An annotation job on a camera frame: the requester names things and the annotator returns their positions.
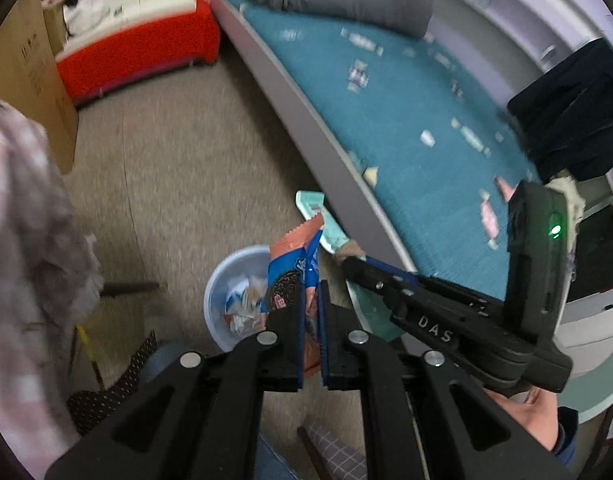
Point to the black garment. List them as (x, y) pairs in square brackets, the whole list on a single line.
[(571, 110)]

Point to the pink checkered tablecloth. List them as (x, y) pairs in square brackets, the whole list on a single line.
[(31, 260)]

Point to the red cloth covered bench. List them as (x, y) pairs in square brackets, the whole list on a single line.
[(136, 55)]

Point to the beige cloth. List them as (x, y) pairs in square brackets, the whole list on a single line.
[(572, 197)]

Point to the light green bunk bed frame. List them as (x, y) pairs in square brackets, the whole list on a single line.
[(311, 125)]

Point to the lavender bed shelf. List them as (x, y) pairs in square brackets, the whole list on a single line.
[(511, 5)]

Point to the white plastic bag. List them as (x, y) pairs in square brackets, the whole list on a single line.
[(84, 12)]

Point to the dark table leg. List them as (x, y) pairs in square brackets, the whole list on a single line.
[(131, 288)]

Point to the person's right hand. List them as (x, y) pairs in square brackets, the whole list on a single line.
[(531, 412)]

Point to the light blue trash bin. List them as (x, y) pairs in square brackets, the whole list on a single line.
[(219, 285)]

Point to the orange blue cookie packet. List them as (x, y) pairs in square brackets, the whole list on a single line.
[(286, 280)]

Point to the yellow stick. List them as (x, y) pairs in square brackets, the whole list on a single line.
[(89, 350)]

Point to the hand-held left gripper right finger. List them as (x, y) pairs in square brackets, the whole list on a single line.
[(339, 345)]

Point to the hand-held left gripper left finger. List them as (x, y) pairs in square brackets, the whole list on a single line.
[(286, 345)]

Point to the grey plaid cushion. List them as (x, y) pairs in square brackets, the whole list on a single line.
[(336, 457)]

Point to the white round container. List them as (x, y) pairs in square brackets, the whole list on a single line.
[(596, 320)]

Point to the crumpled white orange wrappers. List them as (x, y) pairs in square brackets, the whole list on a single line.
[(244, 305)]

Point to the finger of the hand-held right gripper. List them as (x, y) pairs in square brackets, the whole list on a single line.
[(436, 291), (426, 330)]

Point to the large cardboard box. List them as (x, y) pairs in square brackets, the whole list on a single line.
[(26, 70)]

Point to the mint green wrapper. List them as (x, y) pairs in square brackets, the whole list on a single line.
[(316, 215)]

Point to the black polka dot cloth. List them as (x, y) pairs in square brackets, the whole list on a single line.
[(116, 390)]

